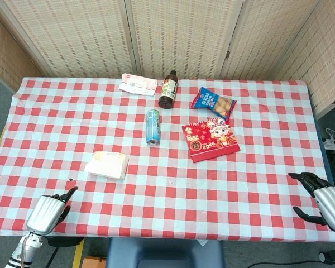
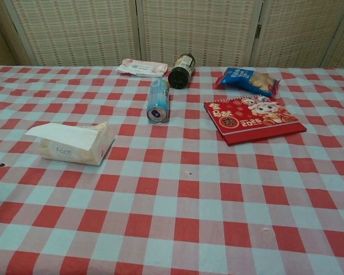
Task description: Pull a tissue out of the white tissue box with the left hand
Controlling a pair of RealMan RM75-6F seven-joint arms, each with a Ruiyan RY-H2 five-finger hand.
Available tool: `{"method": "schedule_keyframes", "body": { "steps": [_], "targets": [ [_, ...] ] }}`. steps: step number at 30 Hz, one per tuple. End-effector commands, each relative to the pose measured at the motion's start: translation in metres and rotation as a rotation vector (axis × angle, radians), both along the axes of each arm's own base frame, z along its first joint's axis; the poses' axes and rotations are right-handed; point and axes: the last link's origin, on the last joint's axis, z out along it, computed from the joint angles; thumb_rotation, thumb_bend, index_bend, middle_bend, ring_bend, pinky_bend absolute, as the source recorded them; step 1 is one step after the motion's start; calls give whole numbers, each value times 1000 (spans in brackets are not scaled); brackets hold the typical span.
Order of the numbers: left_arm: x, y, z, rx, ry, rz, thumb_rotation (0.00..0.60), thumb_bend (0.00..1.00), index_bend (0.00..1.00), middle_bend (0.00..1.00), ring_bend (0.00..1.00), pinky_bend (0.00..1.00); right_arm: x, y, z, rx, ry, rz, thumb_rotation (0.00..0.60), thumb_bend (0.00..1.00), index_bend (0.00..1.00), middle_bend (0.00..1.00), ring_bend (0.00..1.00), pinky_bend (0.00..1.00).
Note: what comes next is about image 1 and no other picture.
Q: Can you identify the red white checkered tablecloth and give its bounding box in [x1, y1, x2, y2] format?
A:
[0, 76, 335, 242]

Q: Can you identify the blue drink can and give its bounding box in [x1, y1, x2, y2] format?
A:
[146, 109, 161, 146]

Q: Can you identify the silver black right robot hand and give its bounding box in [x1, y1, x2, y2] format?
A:
[288, 171, 335, 234]

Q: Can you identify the brown glass bottle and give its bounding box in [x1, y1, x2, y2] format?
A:
[157, 70, 179, 109]

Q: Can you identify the orange box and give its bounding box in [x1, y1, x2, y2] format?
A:
[82, 256, 107, 268]

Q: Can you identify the pink wet wipes pack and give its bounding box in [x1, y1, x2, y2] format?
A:
[118, 73, 158, 97]

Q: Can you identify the red 2026 desk calendar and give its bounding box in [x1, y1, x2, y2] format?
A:
[181, 117, 241, 163]

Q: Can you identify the blue snack bag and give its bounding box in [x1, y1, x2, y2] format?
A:
[190, 87, 237, 121]

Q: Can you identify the black stand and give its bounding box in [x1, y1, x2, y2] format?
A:
[319, 245, 335, 265]

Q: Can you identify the woven folding screen panel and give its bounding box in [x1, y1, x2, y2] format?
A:
[219, 0, 324, 81]
[125, 0, 244, 80]
[276, 0, 335, 119]
[0, 0, 139, 78]
[0, 5, 45, 93]

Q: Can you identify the blue padded chair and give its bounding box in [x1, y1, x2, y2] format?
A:
[106, 237, 226, 268]

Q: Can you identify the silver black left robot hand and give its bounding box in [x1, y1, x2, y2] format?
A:
[26, 186, 79, 235]

